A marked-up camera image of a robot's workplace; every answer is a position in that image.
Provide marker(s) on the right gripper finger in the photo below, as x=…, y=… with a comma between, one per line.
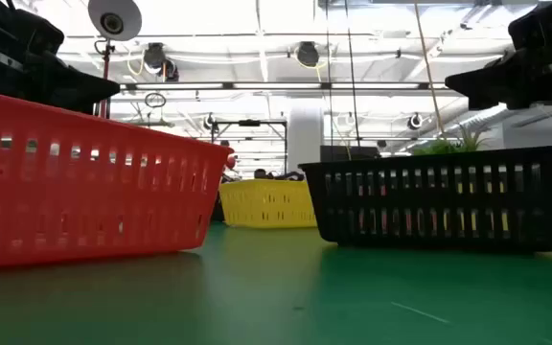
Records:
x=496, y=86

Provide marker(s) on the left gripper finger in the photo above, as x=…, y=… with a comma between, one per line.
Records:
x=84, y=93

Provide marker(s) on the red plastic basket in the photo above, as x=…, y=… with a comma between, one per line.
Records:
x=407, y=223
x=89, y=191

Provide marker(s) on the black plastic basket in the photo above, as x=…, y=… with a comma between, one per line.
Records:
x=448, y=201

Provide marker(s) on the green plant in patterned pot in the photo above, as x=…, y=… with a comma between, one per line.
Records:
x=441, y=147

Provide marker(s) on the small black ceiling reel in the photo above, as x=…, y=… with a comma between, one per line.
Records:
x=415, y=121
x=209, y=121

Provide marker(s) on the red desk lamp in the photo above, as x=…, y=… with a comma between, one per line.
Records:
x=130, y=14

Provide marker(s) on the black monitor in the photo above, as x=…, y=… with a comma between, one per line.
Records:
x=348, y=153

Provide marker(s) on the long ceiling light bar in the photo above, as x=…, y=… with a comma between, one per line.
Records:
x=276, y=86

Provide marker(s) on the white column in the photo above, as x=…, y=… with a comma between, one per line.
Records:
x=305, y=139

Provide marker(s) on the silver ceiling air duct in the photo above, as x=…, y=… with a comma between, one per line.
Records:
x=487, y=120

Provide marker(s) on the black metal frame rig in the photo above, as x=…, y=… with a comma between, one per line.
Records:
x=249, y=122

